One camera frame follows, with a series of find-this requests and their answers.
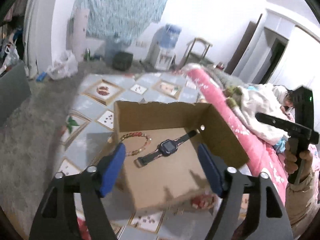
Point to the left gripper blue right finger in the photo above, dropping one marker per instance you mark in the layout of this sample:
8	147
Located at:
213	167

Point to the white fluffy blanket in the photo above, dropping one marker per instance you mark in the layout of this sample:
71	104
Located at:
260	98

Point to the white plastic bag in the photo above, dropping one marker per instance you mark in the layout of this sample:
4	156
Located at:
65	66

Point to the pink rolled mat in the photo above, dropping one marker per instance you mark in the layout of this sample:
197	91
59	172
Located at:
79	33

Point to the brown cardboard box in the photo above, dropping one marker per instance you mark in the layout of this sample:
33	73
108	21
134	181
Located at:
179	177

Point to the wooden chair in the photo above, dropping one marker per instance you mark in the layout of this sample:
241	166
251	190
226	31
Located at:
196	52

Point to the white water dispenser base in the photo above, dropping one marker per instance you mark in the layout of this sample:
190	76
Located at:
161	58

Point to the pink floral quilt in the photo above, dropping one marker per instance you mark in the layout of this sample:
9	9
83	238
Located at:
262	156

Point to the person lying in bed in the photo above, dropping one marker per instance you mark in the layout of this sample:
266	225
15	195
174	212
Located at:
284	97

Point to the blue water dispenser bottle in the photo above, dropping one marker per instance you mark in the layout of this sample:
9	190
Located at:
169	37

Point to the grey board on floor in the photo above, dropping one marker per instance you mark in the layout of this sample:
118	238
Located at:
14	90

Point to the teal patterned hanging cloth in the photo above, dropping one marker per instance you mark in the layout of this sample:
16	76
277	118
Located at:
125	18

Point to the green plush toy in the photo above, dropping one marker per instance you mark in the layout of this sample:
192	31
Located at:
233	96

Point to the purple black smart watch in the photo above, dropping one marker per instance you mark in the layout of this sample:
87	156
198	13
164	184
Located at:
164	149

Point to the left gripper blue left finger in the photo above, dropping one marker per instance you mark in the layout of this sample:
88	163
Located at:
109	168

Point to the black bin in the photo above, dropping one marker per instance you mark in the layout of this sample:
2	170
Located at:
122	61

